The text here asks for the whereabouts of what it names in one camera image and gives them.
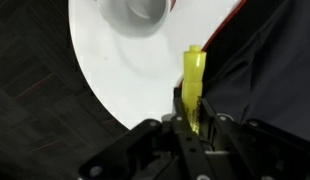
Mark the black cloth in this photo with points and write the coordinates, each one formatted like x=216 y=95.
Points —
x=268 y=66

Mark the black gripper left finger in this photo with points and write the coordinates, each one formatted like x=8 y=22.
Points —
x=155 y=150

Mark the yellow highlighter marker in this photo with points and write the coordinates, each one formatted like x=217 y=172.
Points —
x=193 y=73

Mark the white patterned mug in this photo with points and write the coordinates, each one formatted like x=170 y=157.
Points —
x=128 y=23

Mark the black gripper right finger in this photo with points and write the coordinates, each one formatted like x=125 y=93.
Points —
x=261 y=150

